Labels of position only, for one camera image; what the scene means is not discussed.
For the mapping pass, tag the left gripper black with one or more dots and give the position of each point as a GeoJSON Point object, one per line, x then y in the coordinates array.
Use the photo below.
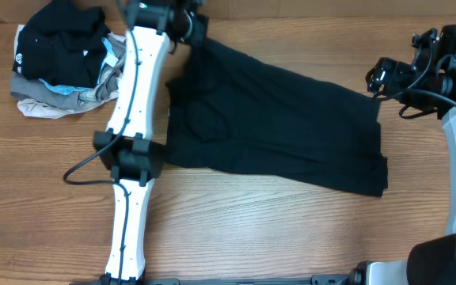
{"type": "Point", "coordinates": [198, 32]}

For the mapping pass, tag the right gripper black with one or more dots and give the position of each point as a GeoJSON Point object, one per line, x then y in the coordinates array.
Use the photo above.
{"type": "Point", "coordinates": [395, 71]}

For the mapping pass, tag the dark green t-shirt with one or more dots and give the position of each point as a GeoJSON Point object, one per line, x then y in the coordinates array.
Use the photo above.
{"type": "Point", "coordinates": [232, 113]}

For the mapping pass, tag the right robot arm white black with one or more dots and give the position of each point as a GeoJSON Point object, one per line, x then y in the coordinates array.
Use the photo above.
{"type": "Point", "coordinates": [428, 85]}

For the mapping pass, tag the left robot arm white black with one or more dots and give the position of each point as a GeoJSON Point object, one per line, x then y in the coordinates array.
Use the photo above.
{"type": "Point", "coordinates": [126, 147]}

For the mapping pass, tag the light blue garment in pile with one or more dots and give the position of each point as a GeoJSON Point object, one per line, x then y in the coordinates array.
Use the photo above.
{"type": "Point", "coordinates": [110, 59]}

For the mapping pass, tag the black garment on pile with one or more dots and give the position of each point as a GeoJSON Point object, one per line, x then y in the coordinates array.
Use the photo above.
{"type": "Point", "coordinates": [62, 45]}

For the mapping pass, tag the grey garment in pile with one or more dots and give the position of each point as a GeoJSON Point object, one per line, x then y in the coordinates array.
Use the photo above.
{"type": "Point", "coordinates": [21, 88]}

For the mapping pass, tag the beige garment in pile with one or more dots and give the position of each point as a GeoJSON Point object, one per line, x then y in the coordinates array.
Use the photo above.
{"type": "Point", "coordinates": [32, 108]}

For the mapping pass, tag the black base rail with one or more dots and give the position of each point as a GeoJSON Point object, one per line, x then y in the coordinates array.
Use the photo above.
{"type": "Point", "coordinates": [336, 279]}

